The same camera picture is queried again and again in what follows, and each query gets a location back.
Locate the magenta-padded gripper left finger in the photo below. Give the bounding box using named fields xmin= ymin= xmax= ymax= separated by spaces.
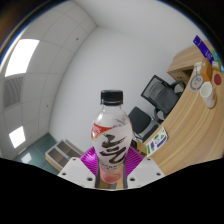
xmin=57 ymin=148 xmax=101 ymax=189

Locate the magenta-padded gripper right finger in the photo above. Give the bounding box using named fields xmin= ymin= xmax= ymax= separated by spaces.
xmin=123 ymin=147 xmax=167 ymax=189

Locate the pink drink bottle black cap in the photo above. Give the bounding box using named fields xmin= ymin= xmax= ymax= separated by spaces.
xmin=90 ymin=89 xmax=133 ymax=189

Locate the wooden shelf cabinet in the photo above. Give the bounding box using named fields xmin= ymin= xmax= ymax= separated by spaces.
xmin=44 ymin=139 xmax=84 ymax=173

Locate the white green blue leaflet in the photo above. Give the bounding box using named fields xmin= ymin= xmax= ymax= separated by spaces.
xmin=145 ymin=126 xmax=168 ymax=158

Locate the dark grey office chair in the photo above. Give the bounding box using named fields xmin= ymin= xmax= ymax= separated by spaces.
xmin=127 ymin=105 xmax=161 ymax=144

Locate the black mesh office chair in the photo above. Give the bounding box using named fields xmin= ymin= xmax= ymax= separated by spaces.
xmin=140 ymin=74 xmax=186 ymax=116

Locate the white paper cup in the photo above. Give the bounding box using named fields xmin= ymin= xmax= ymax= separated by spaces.
xmin=199 ymin=81 xmax=217 ymax=109

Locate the ceiling air vent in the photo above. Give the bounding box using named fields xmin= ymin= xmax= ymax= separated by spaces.
xmin=3 ymin=76 xmax=24 ymax=108

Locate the small orange box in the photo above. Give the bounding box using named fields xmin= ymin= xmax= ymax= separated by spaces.
xmin=193 ymin=61 xmax=213 ymax=83

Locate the wooden side desk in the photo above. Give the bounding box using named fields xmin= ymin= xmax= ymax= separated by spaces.
xmin=166 ymin=39 xmax=214 ymax=81

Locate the flat round red coaster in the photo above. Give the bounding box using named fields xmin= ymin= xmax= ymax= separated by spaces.
xmin=213 ymin=73 xmax=223 ymax=86

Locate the large ceiling light panel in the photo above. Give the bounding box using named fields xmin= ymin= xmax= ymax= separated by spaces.
xmin=4 ymin=38 xmax=40 ymax=78

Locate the purple stand-up pouch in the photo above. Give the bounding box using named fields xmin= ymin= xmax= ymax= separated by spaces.
xmin=192 ymin=34 xmax=214 ymax=61

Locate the clear bag with grey ring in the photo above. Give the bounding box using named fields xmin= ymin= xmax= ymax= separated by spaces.
xmin=189 ymin=73 xmax=205 ymax=92

